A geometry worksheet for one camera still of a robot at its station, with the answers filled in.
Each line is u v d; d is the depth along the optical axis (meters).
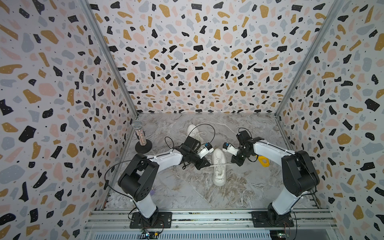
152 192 0.81
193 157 0.77
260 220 0.73
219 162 0.90
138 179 0.46
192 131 1.08
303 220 0.75
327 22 0.76
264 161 0.61
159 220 0.73
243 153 0.79
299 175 0.47
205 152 0.81
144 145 0.95
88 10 0.70
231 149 0.85
